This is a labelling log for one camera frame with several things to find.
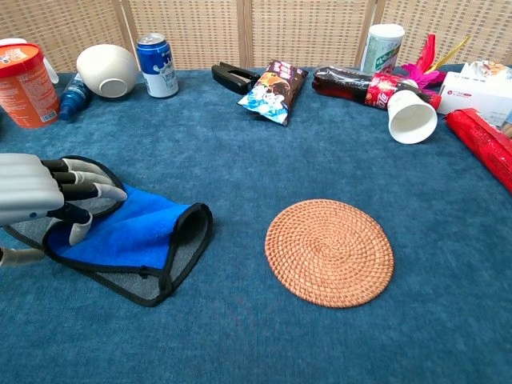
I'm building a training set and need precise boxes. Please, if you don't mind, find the green and white lidded cup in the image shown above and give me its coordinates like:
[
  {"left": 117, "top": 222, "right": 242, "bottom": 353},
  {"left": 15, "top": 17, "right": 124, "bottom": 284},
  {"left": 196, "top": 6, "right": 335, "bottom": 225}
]
[{"left": 359, "top": 23, "right": 406, "bottom": 75}]

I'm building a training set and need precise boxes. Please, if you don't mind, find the pink feather shuttlecock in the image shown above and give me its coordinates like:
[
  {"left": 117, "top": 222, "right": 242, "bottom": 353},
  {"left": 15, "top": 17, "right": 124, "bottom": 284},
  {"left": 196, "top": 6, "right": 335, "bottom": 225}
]
[{"left": 401, "top": 33, "right": 472, "bottom": 90}]

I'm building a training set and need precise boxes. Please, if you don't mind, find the dark chocolate snack bag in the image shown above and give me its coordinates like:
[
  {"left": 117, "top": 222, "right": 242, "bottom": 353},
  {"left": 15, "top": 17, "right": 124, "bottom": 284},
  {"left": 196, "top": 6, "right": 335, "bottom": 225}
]
[{"left": 237, "top": 59, "right": 310, "bottom": 127}]

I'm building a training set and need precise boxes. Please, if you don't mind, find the cola bottle with red label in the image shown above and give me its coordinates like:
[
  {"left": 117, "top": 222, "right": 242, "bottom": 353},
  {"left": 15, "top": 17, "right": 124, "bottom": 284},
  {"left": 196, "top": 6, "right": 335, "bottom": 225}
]
[{"left": 311, "top": 66, "right": 443, "bottom": 112}]

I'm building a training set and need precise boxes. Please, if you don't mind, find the black stapler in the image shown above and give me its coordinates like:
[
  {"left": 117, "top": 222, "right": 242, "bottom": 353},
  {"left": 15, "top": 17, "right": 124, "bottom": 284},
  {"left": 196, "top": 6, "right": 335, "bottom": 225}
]
[{"left": 210, "top": 62, "right": 262, "bottom": 96}]

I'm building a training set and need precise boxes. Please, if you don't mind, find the white printed snack packet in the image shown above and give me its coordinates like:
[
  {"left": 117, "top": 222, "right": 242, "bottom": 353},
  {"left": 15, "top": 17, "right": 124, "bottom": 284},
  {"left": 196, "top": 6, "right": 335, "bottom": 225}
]
[{"left": 459, "top": 59, "right": 512, "bottom": 82}]

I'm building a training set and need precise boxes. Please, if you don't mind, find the orange instant noodle tub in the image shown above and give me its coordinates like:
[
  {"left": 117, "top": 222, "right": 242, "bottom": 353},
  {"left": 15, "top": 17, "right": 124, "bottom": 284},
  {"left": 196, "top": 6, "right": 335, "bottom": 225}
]
[{"left": 0, "top": 42, "right": 61, "bottom": 130}]

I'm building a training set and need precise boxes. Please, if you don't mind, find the bamboo folding screen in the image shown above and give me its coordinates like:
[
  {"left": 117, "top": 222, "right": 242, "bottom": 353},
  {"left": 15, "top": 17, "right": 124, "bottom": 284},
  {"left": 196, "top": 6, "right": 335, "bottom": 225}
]
[{"left": 0, "top": 0, "right": 512, "bottom": 74}]

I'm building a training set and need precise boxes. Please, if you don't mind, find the blue table cloth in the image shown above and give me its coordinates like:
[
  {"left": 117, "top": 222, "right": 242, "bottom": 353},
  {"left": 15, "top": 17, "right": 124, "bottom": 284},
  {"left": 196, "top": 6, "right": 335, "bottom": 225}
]
[{"left": 0, "top": 63, "right": 512, "bottom": 384}]

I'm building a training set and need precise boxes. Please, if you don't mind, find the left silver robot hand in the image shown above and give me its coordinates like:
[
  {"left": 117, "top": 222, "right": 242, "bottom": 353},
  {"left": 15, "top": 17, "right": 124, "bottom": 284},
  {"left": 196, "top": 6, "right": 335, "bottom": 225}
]
[{"left": 0, "top": 153, "right": 128, "bottom": 268}]

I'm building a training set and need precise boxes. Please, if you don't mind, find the small blue bottle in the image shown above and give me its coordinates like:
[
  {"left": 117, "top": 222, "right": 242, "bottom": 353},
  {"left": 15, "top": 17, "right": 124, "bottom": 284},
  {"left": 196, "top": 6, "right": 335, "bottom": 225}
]
[{"left": 58, "top": 71, "right": 93, "bottom": 122}]

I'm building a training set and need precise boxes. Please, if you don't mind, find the tipped paper cup green print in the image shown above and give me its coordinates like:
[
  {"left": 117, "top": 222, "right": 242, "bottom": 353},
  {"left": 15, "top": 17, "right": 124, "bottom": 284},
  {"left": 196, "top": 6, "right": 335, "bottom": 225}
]
[{"left": 386, "top": 89, "right": 438, "bottom": 145}]

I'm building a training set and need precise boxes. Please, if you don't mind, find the round woven rattan coaster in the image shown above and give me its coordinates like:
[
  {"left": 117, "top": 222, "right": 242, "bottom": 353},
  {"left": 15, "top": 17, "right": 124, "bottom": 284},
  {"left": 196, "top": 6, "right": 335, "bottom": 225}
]
[{"left": 264, "top": 198, "right": 395, "bottom": 309}]

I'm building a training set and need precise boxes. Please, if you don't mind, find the blue and white drink can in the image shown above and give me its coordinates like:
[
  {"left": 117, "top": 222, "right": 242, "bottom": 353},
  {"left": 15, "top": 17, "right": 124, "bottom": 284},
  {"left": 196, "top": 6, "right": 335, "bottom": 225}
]
[{"left": 135, "top": 32, "right": 180, "bottom": 99}]

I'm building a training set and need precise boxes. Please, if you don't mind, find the grey and blue microfiber cloth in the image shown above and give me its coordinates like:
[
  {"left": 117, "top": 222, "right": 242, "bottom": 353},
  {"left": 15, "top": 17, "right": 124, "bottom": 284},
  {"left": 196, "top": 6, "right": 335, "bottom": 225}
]
[{"left": 2, "top": 154, "right": 214, "bottom": 308}]

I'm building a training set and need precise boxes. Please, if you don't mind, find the white ceramic bowl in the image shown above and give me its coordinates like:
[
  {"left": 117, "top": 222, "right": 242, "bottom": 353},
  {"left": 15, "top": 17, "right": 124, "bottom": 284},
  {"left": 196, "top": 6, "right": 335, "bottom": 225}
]
[{"left": 75, "top": 43, "right": 141, "bottom": 99}]

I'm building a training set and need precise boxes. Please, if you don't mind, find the white cardboard box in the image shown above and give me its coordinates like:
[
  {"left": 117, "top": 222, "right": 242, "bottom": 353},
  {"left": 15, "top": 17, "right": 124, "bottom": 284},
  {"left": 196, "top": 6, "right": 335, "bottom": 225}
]
[{"left": 436, "top": 71, "right": 512, "bottom": 127}]

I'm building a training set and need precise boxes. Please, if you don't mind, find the red biscuit packet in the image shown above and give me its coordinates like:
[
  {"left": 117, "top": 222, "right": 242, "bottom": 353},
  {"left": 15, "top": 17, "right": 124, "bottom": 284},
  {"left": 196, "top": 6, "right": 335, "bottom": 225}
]
[{"left": 445, "top": 107, "right": 512, "bottom": 193}]

